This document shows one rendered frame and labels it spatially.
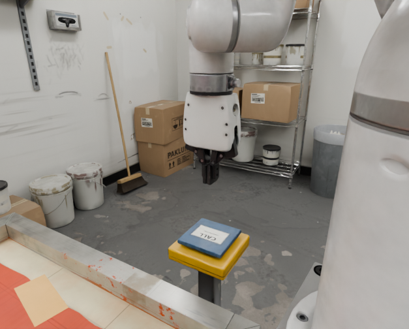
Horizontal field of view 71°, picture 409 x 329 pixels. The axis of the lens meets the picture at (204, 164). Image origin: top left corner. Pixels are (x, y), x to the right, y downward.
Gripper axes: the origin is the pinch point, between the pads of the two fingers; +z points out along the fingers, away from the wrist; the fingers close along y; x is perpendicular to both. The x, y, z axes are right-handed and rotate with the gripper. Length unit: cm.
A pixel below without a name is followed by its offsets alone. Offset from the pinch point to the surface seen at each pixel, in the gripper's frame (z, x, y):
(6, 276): 15.5, 27.4, 25.8
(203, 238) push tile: 13.9, 2.1, 0.4
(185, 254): 15.8, 6.3, 2.0
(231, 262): 16.2, 3.3, -6.6
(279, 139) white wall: 72, -290, 65
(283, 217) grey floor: 111, -181, 26
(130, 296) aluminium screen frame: 13.6, 21.0, 2.2
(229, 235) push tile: 13.9, -1.5, -3.9
